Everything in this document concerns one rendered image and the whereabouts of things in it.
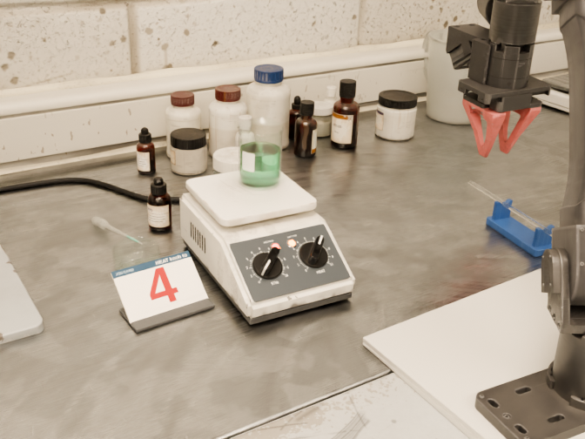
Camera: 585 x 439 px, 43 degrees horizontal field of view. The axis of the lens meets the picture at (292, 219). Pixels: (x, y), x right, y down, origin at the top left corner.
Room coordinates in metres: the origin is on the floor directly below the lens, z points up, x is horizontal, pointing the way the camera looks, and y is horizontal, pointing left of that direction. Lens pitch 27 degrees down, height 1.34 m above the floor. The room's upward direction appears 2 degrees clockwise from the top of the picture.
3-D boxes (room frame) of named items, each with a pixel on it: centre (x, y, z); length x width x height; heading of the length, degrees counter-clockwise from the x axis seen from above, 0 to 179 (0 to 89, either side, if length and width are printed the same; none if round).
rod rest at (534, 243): (0.85, -0.30, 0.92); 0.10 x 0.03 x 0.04; 25
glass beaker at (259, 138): (0.80, 0.04, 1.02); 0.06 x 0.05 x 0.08; 178
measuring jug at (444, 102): (1.35, -0.29, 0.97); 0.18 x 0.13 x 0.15; 32
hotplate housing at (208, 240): (0.75, 0.04, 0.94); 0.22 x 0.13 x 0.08; 29
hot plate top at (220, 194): (0.78, 0.05, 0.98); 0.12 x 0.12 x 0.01; 29
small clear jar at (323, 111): (1.21, -0.04, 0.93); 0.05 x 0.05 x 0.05
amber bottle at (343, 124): (1.17, -0.08, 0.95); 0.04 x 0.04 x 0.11
